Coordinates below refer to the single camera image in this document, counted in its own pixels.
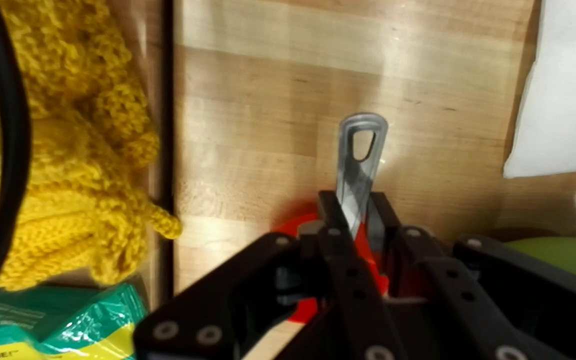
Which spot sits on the green plastic bowl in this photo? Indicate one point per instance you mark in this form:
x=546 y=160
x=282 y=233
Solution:
x=561 y=256

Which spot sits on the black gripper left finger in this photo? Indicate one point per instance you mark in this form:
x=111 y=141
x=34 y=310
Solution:
x=340 y=267

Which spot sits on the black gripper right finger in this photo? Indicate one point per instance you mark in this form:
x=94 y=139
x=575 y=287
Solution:
x=420 y=280

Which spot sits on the green snack packet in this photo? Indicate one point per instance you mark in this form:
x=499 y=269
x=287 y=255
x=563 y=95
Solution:
x=54 y=323

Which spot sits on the white paper napkin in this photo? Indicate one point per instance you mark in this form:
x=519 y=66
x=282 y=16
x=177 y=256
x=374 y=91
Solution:
x=565 y=86

